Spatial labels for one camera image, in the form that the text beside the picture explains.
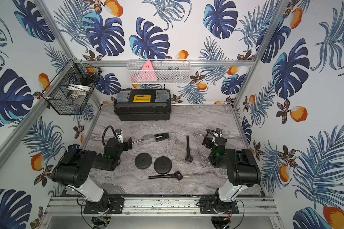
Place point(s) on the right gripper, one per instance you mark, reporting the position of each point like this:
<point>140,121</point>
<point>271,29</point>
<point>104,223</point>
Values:
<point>208,139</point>

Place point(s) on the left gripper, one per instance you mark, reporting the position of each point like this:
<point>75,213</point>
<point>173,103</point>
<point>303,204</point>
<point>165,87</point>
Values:
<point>126,143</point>

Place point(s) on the black stand pole with clip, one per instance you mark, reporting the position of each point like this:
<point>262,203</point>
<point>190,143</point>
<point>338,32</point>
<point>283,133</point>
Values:
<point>188,157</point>

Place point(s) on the black round stand base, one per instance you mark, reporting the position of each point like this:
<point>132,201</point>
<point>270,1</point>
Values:
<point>143,161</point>

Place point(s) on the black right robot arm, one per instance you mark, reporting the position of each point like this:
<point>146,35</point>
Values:
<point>241,169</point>

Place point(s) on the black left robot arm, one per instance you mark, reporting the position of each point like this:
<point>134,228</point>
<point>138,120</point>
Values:
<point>74,167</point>

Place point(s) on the black plastic toolbox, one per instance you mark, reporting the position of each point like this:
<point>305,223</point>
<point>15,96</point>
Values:
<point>143,105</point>

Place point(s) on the pink triangular object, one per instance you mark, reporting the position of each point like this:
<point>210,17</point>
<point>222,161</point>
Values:
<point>145,75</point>

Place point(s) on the black wire basket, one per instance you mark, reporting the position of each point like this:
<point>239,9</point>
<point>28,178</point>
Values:
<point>74,85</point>

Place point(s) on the aluminium front rail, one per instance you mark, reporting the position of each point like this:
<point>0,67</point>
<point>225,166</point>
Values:
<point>166,206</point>

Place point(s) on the white mesh wall basket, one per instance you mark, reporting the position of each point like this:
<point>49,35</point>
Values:
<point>168,71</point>

